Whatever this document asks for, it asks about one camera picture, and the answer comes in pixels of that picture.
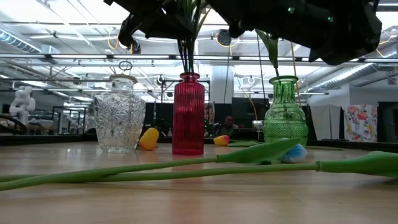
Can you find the red ribbed glass vase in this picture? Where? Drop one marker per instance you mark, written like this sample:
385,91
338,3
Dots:
188,118

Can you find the yellow artificial tulip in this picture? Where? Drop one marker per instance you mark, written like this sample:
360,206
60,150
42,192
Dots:
149,139
273,49

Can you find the white artificial flower bunch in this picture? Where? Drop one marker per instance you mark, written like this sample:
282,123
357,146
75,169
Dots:
181,59
194,18
188,59

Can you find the green glass vase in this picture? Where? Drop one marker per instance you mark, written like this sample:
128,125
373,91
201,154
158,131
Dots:
284,121

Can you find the floral patterned cloth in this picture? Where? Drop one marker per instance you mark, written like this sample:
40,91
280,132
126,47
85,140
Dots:
360,123

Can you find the person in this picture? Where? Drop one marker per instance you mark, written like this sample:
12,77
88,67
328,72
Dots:
228,123

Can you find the white hanging cloth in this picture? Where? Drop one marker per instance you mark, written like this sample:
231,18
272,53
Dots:
325,121

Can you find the blue white artificial tulip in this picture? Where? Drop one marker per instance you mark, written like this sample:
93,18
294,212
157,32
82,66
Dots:
258,152
357,163

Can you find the clear cut-glass vase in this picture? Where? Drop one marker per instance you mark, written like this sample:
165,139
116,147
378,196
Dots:
119,118

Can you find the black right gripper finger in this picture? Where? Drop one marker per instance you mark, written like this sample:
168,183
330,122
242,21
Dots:
242,27

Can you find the orange artificial tulip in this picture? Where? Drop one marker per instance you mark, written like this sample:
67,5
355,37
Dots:
221,140

